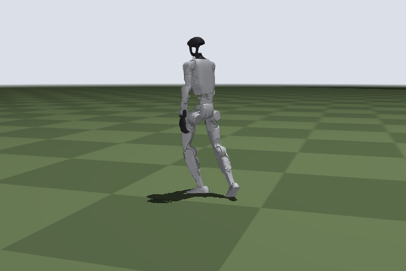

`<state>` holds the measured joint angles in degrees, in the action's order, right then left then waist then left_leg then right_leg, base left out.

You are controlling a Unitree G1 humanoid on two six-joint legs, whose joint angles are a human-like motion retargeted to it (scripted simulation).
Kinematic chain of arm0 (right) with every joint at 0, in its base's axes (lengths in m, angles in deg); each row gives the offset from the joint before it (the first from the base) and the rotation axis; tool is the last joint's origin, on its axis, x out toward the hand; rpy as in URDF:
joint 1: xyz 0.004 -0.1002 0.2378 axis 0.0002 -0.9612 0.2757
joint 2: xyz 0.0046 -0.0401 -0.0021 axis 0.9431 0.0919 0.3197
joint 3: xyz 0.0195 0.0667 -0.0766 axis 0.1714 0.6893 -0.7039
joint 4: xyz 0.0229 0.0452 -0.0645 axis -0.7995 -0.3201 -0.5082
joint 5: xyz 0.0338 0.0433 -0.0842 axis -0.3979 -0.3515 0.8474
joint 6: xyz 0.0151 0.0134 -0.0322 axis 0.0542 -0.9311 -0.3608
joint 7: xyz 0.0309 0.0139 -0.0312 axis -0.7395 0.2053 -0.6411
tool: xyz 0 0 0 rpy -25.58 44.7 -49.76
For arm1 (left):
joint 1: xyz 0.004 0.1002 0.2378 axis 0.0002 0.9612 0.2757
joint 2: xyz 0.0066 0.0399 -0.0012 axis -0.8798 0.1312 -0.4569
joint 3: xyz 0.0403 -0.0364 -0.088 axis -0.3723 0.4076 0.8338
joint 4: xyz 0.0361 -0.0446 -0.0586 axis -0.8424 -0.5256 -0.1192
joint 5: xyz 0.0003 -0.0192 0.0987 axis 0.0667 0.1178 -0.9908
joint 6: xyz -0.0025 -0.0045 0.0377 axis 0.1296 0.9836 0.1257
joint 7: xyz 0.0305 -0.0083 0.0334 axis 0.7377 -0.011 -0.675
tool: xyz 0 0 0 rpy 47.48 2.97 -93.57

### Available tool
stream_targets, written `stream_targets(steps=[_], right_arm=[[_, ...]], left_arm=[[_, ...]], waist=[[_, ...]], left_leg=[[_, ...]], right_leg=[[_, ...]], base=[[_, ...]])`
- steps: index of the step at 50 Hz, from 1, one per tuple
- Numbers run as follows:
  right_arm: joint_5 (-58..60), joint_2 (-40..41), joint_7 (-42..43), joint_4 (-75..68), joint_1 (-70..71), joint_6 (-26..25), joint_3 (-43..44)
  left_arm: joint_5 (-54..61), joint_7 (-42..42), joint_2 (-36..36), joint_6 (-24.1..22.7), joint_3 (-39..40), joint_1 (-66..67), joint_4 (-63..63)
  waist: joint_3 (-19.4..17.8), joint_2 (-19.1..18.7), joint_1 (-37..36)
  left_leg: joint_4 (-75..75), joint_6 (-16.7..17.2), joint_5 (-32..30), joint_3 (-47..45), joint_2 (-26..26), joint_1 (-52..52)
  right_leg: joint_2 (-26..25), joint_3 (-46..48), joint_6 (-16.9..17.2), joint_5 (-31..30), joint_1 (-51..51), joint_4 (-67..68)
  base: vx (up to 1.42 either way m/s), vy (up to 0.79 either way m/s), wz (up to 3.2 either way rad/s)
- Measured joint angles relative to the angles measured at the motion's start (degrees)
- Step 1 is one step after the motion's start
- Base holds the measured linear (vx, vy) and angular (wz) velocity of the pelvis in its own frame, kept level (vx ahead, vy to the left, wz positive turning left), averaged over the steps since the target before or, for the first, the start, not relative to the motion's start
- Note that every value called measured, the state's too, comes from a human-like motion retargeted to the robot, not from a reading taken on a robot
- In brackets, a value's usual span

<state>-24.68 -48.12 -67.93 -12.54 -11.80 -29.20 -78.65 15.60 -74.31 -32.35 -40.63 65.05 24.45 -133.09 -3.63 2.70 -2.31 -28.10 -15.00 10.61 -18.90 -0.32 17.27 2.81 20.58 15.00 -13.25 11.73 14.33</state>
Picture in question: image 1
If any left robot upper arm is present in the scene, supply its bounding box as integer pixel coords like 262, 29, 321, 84
183, 61, 195, 93

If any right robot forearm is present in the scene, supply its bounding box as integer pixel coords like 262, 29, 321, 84
207, 89, 215, 104

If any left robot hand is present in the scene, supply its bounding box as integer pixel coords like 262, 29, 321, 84
179, 110, 189, 133

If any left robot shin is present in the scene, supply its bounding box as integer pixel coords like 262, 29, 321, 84
183, 149, 204, 188

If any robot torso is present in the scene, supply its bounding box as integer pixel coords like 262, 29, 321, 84
189, 57, 214, 119

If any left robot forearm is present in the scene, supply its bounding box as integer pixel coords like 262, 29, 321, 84
179, 85, 190, 116

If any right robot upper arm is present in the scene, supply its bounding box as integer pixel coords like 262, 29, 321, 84
211, 62, 215, 90

